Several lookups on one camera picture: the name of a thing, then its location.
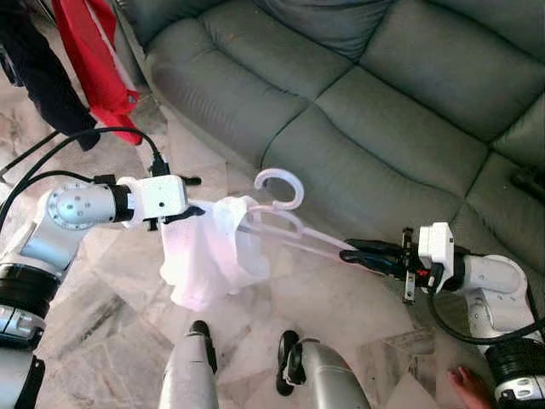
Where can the red garment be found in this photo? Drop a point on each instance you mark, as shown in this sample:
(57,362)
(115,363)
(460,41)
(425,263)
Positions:
(89,51)

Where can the silver robot left leg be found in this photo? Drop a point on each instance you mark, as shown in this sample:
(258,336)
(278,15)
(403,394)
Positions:
(187,383)

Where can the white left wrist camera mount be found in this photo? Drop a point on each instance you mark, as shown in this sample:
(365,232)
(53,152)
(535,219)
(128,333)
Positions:
(157,198)

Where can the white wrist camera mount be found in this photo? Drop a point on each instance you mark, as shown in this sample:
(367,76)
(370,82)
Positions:
(436,247)
(157,198)

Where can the silver left arm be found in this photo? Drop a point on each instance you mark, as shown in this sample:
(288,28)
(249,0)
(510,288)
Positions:
(77,204)

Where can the black plastic object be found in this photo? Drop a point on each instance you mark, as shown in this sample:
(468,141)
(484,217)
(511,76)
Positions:
(528,181)

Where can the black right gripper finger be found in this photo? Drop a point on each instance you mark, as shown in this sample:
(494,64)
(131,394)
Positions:
(375,262)
(379,247)

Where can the pale translucent plastic hanger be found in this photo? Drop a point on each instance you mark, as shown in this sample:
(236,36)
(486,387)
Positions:
(278,173)

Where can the silver robot leg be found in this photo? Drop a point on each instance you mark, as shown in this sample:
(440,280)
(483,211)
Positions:
(187,383)
(332,383)

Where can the dark navy garment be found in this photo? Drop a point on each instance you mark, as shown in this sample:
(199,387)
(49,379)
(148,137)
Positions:
(34,77)

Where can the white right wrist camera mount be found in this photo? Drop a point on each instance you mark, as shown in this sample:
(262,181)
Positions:
(436,247)

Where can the silver robot right leg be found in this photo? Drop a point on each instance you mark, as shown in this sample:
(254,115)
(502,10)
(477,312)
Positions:
(332,383)

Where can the white garment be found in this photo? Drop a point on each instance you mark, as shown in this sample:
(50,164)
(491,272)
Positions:
(204,264)

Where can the person's bare foot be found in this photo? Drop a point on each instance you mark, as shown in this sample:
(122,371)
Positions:
(473,392)

